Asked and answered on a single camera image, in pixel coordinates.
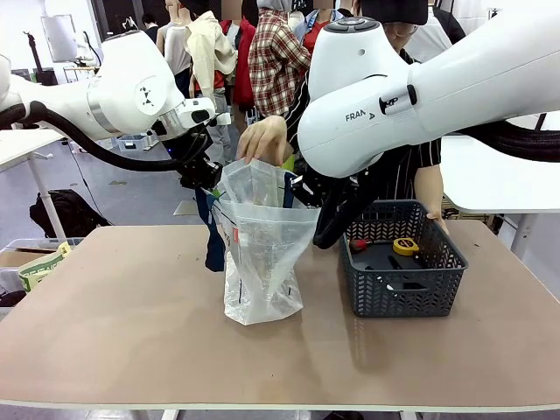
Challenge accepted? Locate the metal mannequin base plate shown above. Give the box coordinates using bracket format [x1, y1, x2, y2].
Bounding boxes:
[173, 199, 198, 218]

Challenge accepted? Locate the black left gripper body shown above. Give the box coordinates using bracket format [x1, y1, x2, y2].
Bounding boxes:
[177, 130, 224, 192]

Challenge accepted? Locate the mannequin in plaid shirt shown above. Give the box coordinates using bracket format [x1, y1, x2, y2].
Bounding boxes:
[248, 0, 312, 119]

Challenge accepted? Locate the mannequin in blue shirt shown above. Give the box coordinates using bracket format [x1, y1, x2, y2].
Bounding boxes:
[292, 7, 347, 56]

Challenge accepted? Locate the person's right hand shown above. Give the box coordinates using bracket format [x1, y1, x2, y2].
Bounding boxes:
[238, 115, 289, 167]

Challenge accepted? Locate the clear plastic bin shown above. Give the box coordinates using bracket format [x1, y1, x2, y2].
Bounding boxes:
[116, 134, 153, 152]

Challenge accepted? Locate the white light panel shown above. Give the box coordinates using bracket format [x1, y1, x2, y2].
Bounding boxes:
[41, 14, 79, 63]

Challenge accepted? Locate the mannequin in white tank top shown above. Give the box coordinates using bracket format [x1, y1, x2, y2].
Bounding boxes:
[157, 0, 193, 100]

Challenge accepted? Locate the red-handled screwdriver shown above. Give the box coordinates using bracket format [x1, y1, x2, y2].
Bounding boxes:
[346, 238, 395, 254]

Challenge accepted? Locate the mannequin in cream jacket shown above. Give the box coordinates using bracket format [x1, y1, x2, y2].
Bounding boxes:
[183, 0, 240, 165]

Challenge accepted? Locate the person in striped shirt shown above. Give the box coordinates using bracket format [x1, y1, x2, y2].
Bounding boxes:
[283, 0, 443, 205]

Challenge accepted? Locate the grey plastic woven basket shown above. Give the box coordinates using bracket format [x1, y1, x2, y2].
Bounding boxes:
[339, 199, 470, 319]

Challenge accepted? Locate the black case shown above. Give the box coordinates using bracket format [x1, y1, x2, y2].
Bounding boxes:
[349, 248, 434, 292]

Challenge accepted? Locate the person's left hand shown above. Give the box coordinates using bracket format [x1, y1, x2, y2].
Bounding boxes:
[426, 209, 450, 235]

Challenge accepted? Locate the person's left forearm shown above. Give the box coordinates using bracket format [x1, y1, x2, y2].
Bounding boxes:
[413, 164, 445, 215]

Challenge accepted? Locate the white side table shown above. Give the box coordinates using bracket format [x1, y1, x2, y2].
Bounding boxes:
[439, 134, 560, 255]
[0, 129, 67, 240]

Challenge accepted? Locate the mannequin in red jacket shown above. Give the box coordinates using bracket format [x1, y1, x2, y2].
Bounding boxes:
[218, 17, 257, 132]

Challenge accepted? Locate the black backpack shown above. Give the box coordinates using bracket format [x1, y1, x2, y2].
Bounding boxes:
[29, 188, 111, 240]

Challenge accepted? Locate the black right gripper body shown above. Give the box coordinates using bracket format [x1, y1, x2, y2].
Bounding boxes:
[301, 170, 351, 209]

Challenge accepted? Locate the black sleeved left arm cable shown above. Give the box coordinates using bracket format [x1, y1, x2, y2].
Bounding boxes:
[0, 101, 211, 172]

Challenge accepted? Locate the clear printed shopping bag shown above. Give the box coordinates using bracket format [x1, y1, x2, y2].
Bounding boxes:
[194, 157, 323, 327]

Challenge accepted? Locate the dark-haired background person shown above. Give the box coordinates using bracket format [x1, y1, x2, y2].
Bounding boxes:
[142, 12, 159, 43]

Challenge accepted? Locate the green printed cardboard box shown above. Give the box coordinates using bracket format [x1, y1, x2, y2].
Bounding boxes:
[17, 241, 72, 293]

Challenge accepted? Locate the yellow tape measure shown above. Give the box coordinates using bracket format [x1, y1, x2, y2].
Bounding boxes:
[392, 237, 420, 257]

